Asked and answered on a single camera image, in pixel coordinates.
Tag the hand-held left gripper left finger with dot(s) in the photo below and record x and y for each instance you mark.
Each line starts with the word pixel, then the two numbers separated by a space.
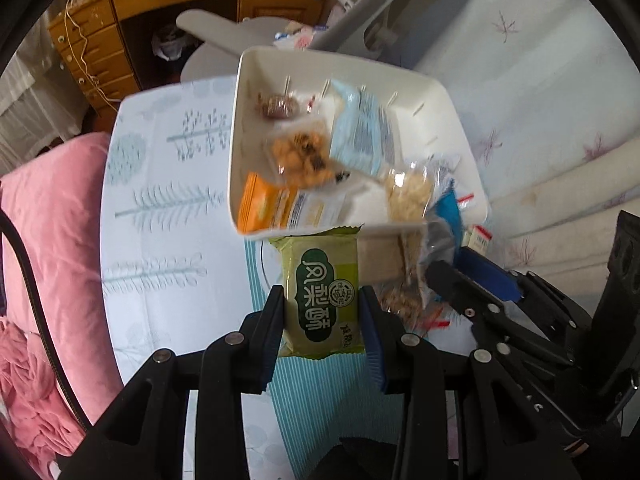
pixel 272 345

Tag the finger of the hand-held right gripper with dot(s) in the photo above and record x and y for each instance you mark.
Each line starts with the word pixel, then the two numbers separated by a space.
pixel 487 270
pixel 460 290

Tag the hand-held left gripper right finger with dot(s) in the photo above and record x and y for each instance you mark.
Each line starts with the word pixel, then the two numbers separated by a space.
pixel 374 347

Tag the small red white packet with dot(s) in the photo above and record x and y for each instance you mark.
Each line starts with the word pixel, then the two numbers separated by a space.
pixel 479 240

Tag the clear packet of nuts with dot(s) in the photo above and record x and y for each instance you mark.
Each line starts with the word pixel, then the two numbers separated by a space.
pixel 405 302

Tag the green pastry packet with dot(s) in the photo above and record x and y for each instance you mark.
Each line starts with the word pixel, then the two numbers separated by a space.
pixel 320 290

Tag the brown wafer packet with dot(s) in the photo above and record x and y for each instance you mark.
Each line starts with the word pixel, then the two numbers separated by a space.
pixel 387 257

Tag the clear packet of yellow biscuits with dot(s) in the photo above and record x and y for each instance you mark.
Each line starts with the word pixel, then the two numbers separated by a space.
pixel 407 195

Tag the orange snack bar packet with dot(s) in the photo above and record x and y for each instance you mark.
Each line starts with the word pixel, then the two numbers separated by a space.
pixel 270 202

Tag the white plastic storage box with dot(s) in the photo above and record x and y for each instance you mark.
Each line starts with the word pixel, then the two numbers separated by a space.
pixel 425 125

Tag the clear packet of orange puffs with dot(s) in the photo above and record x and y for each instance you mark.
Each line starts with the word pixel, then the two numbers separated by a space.
pixel 300 157

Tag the dark red candy packet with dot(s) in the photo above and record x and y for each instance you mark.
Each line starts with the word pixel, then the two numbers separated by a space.
pixel 277 105

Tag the tree printed tablecloth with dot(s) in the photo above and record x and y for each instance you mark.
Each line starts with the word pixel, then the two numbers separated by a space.
pixel 170 240

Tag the white floral curtain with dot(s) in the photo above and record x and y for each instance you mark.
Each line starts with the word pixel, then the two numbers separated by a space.
pixel 540 110

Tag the pink blanket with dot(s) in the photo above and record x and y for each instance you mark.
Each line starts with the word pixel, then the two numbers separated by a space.
pixel 45 220

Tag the grey office chair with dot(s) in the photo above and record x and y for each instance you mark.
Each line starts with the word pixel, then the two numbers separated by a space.
pixel 240 35

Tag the trash bin with bag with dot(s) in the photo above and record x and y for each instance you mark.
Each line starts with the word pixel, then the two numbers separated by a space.
pixel 167 42

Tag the cream lace cover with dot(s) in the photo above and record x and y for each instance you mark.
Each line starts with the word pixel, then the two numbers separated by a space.
pixel 30 95

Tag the wooden desk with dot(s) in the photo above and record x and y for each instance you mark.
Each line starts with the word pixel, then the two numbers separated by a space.
pixel 130 5

